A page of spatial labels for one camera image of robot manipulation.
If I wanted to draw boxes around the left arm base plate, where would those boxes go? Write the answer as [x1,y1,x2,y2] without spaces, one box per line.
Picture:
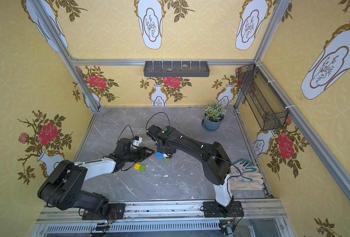
[82,203,126,221]

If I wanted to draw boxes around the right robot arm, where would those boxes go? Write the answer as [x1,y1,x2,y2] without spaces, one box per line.
[146,125,232,207]

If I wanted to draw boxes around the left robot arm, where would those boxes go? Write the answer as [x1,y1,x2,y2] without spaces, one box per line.
[37,138,155,216]

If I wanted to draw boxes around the potted plant blue pot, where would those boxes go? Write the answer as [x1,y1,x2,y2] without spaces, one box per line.
[203,101,226,131]

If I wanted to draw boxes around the left circuit board wires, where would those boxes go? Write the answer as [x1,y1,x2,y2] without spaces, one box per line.
[90,209,118,236]

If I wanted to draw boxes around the black wire mesh basket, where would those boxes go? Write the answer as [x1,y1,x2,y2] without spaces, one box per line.
[237,64,289,131]

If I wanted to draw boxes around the right circuit board wires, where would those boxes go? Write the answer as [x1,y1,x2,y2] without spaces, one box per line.
[218,217,245,237]

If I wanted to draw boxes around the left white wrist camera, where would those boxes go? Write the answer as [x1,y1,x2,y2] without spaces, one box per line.
[132,136,142,147]

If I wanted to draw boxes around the blue long lego brick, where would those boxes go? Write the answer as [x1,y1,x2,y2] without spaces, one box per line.
[156,153,166,159]

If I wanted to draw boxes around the aluminium front rail frame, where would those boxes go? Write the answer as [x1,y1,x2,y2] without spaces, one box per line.
[30,199,295,237]

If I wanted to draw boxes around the grey wall shelf tray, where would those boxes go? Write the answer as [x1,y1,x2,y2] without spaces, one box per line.
[143,60,210,78]

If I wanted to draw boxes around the yellow lego brick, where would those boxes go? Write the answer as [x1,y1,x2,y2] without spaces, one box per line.
[134,164,141,170]

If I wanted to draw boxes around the circuit board wires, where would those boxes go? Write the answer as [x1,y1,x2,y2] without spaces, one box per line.
[218,217,245,237]
[90,209,118,236]

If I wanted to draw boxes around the work glove with teal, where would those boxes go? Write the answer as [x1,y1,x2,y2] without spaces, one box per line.
[228,159,264,190]

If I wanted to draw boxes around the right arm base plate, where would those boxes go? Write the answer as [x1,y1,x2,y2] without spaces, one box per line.
[200,201,244,218]

